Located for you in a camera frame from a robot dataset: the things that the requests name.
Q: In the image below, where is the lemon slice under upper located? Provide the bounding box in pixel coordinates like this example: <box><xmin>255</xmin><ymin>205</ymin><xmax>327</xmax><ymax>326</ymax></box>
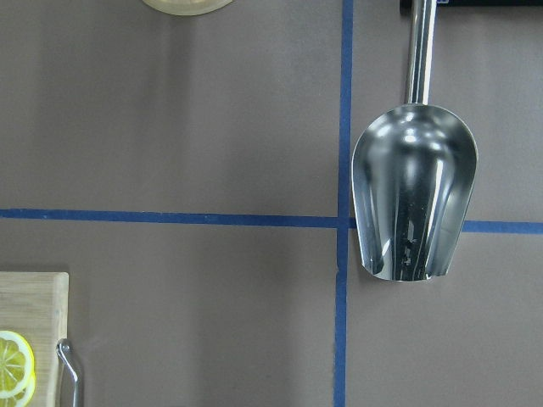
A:
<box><xmin>1</xmin><ymin>374</ymin><xmax>36</xmax><ymax>407</ymax></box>

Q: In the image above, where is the steel scoop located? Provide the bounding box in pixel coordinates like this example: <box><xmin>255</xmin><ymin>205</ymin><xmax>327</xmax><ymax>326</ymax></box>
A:
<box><xmin>350</xmin><ymin>1</ymin><xmax>479</xmax><ymax>282</ymax></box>

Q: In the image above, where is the wooden mug tree stand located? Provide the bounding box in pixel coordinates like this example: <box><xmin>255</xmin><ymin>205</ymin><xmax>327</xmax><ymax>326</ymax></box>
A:
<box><xmin>143</xmin><ymin>0</ymin><xmax>232</xmax><ymax>16</ymax></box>

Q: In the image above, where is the metal board handle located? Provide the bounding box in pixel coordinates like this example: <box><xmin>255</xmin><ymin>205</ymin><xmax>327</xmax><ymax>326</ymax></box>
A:
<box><xmin>56</xmin><ymin>338</ymin><xmax>84</xmax><ymax>407</ymax></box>

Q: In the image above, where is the wooden cutting board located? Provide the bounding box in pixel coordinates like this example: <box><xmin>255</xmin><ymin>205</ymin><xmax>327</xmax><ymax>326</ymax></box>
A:
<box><xmin>1</xmin><ymin>271</ymin><xmax>69</xmax><ymax>406</ymax></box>

